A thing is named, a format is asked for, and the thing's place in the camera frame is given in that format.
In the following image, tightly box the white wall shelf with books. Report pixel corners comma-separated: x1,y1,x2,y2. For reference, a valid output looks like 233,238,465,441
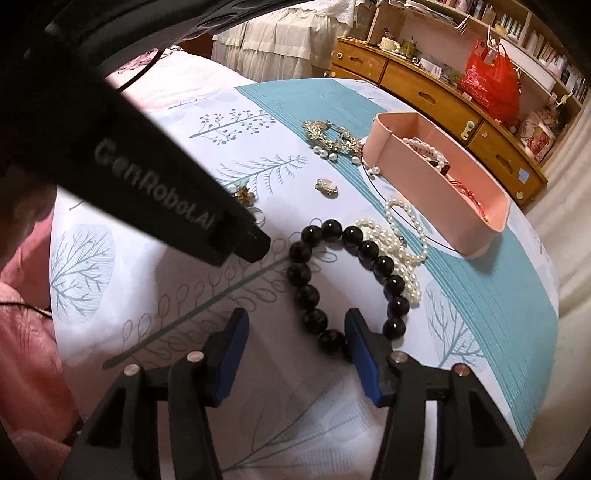
369,0,591,109

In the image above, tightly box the white lace bed skirt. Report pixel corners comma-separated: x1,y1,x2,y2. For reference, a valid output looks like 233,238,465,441
211,0,372,85

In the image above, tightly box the printed teal white tablecloth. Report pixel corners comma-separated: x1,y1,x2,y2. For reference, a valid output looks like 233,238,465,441
48,78,561,480

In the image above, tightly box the black bead bracelet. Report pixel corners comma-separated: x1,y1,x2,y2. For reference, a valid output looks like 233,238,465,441
286,219,411,363

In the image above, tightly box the red cord jewelry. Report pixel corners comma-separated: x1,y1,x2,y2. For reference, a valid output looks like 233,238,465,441
449,179,490,223

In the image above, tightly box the pearl loop bracelet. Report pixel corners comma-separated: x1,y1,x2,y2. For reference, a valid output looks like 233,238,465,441
385,198,430,265

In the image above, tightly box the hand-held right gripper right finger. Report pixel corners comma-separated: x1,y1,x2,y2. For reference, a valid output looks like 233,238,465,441
344,308,539,480

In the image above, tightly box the pearl bracelet with clasp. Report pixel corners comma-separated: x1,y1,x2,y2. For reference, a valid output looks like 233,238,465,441
401,137,451,169

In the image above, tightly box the black cable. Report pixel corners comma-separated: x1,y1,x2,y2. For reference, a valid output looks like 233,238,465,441
115,45,168,92

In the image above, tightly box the thin dark wire necklace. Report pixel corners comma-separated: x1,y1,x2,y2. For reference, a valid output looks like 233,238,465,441
366,161,464,254

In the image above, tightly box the wooden drawer cabinet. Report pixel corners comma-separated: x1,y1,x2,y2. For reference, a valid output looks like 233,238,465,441
329,36,548,209

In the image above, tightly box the pink floral bedding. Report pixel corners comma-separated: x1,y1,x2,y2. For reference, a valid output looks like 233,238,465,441
105,46,257,114

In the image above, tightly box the red plastic bag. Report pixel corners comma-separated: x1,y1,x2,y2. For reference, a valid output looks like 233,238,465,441
455,39,523,126

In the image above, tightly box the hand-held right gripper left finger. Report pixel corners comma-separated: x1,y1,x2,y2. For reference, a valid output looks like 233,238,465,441
58,307,251,480

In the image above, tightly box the patterned gift bag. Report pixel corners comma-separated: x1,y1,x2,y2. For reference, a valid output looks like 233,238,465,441
518,110,556,161

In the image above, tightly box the gold leaf pearl hairpiece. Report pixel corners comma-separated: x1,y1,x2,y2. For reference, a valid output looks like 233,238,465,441
302,119,366,165

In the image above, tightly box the long pearl strand necklace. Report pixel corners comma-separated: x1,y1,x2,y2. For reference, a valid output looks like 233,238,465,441
355,219,422,308

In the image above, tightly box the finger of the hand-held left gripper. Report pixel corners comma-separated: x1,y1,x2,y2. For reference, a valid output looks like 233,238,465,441
209,203,272,267

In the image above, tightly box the pink plastic organizer box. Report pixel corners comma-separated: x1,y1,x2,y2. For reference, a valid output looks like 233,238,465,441
362,112,511,258

